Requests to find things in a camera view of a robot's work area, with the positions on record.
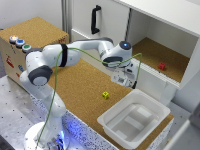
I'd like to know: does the pink block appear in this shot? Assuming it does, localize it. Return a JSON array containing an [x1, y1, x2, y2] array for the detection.
[[157, 62, 167, 71]]

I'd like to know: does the white sliding door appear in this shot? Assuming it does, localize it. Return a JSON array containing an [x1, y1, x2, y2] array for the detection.
[[71, 0, 131, 46]]

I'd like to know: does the green button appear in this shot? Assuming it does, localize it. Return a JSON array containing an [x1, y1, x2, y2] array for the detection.
[[21, 43, 33, 54]]

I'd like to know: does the green cable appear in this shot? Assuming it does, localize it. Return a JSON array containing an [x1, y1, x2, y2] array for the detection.
[[34, 47, 143, 150]]

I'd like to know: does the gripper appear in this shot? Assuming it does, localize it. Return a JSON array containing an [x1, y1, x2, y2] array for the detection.
[[111, 68, 133, 86]]

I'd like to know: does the yellow block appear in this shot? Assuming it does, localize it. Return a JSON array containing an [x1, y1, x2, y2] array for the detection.
[[101, 91, 110, 100]]

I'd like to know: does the white cabinet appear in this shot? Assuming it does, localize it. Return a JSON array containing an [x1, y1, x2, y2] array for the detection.
[[68, 0, 200, 108]]

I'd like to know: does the red button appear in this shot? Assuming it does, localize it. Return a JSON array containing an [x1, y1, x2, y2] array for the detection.
[[9, 34, 19, 45]]

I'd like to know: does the black door handle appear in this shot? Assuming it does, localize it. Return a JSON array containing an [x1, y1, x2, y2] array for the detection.
[[90, 4, 102, 36]]

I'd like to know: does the wooden drawer box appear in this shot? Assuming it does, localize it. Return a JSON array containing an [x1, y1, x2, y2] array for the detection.
[[0, 16, 71, 90]]

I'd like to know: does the white plastic box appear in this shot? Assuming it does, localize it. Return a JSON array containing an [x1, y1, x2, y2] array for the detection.
[[96, 88, 172, 150]]

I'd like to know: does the blue button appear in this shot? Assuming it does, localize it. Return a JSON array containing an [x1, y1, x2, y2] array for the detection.
[[14, 38, 26, 49]]

